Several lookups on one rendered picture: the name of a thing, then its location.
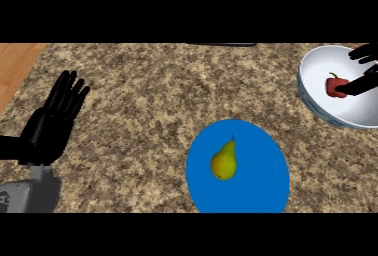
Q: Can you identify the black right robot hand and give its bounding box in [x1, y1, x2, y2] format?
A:
[333, 43, 378, 97]

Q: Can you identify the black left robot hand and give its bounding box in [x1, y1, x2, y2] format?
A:
[0, 69, 91, 167]

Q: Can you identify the red bell pepper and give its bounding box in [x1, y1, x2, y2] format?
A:
[325, 72, 351, 99]

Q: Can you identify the white bowl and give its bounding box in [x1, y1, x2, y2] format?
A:
[295, 45, 378, 130]

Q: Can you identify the blue plate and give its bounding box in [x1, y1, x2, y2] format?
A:
[184, 119, 291, 214]

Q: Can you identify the yellow green pear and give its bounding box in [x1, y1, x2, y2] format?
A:
[209, 134, 239, 181]

